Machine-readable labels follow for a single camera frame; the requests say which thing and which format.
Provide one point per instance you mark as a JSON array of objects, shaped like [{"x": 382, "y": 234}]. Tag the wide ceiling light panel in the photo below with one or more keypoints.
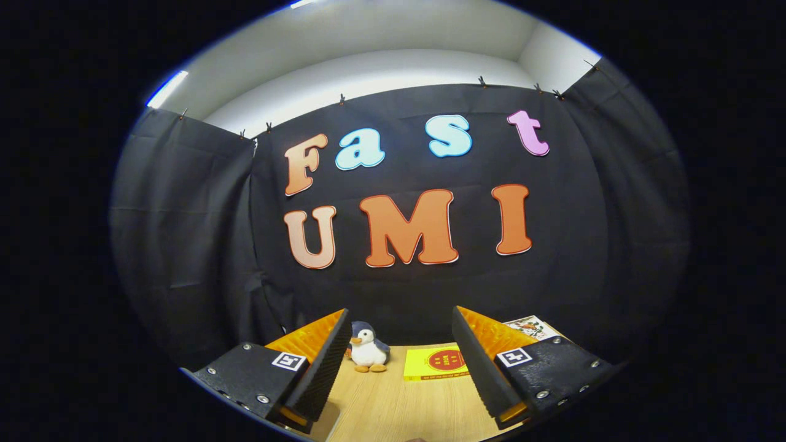
[{"x": 302, "y": 3}]

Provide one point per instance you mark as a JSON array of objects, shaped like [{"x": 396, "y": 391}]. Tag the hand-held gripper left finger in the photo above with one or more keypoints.
[{"x": 325, "y": 368}]

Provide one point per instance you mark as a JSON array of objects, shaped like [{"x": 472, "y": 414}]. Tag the white book illustrated cover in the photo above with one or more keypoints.
[{"x": 531, "y": 328}]

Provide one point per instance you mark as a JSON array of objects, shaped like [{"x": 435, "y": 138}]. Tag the penguin plush toy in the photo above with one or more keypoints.
[{"x": 367, "y": 353}]

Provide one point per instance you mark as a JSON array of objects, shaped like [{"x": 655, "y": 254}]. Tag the long ceiling light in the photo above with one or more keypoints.
[{"x": 167, "y": 89}]

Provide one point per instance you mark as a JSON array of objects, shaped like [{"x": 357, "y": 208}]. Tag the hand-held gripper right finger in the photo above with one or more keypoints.
[{"x": 479, "y": 368}]

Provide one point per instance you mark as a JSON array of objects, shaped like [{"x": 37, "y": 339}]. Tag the yellow hardcover book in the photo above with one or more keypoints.
[{"x": 430, "y": 362}]

